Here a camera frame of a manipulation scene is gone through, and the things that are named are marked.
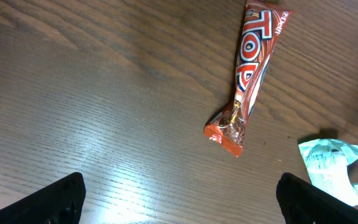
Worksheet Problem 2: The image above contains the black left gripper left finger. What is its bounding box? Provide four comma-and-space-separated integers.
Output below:
0, 172, 86, 224

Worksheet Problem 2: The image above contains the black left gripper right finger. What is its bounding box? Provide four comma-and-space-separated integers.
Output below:
276, 172, 358, 224

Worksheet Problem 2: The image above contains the teal wrapper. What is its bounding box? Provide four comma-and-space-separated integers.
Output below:
298, 139, 358, 207

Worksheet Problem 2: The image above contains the orange brown chocolate bar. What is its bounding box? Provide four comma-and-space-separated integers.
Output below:
203, 1, 293, 157

